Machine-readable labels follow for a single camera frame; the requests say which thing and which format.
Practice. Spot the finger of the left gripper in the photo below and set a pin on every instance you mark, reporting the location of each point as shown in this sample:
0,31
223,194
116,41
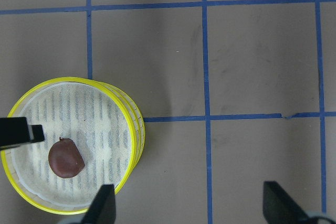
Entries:
17,131

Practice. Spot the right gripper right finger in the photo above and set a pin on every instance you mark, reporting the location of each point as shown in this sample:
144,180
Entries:
279,207

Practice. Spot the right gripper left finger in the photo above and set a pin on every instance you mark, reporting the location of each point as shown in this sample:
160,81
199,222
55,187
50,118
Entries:
103,208

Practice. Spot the brown bun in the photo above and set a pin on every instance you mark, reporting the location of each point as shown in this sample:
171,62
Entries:
65,159

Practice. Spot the yellow steamer layer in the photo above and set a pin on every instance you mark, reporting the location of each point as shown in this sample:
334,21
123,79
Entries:
136,117
93,135

